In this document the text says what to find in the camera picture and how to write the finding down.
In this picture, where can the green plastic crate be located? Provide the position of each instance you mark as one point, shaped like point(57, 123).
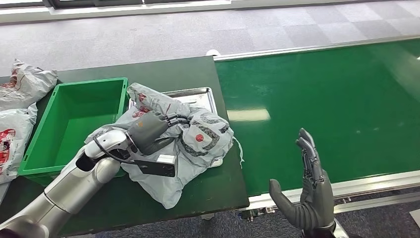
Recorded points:
point(75, 121)

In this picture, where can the white electronic weighing scale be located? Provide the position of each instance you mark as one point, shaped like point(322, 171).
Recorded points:
point(197, 97)

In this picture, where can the green conveyor belt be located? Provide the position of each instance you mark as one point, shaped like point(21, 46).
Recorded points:
point(328, 98)

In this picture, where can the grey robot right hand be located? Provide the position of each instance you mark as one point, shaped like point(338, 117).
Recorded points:
point(311, 203)

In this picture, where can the grey mailer red print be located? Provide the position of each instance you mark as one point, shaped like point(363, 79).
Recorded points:
point(13, 141)

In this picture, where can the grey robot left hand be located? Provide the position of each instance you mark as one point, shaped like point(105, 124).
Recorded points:
point(147, 129)

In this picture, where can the silver conveyor frame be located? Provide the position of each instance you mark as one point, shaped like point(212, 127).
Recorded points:
point(367, 184)

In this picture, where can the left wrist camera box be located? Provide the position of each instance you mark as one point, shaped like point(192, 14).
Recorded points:
point(159, 166)

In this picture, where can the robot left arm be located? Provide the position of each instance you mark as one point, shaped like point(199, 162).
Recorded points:
point(72, 184)

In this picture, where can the white paper sheet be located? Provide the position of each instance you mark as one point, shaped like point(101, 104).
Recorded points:
point(415, 217)

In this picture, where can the grey plastic mailer package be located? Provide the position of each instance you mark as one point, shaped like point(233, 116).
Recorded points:
point(197, 144)

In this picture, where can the crumpled grey mailer package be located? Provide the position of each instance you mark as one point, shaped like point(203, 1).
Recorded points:
point(26, 85)

